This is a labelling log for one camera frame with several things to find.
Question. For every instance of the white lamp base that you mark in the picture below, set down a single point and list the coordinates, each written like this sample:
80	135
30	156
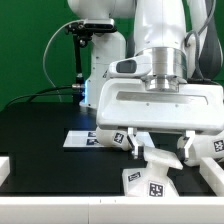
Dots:
152	181

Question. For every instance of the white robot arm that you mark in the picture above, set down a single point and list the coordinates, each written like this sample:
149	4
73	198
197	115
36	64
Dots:
155	28

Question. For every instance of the white tag sheet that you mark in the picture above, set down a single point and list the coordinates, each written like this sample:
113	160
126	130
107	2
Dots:
81	139

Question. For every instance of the white right corner bracket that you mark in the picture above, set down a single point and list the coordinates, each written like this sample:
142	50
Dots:
213	174

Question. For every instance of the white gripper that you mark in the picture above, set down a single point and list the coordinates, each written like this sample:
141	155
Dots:
126	103

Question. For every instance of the white left corner bracket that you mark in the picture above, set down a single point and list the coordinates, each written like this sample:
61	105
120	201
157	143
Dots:
4	169

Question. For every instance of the white front rail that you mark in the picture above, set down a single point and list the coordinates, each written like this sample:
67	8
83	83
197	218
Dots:
111	210

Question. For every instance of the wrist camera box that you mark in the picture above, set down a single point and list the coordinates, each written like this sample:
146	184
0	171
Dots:
135	67

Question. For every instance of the black camera stand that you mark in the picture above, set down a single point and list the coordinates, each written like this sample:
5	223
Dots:
82	32

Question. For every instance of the white lamp shade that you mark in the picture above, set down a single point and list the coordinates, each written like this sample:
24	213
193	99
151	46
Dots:
205	146

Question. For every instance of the white corner bracket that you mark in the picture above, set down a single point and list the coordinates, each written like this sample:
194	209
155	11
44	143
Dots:
213	174
4	169

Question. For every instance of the white lamp bulb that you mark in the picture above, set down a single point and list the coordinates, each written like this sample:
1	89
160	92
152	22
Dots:
113	138

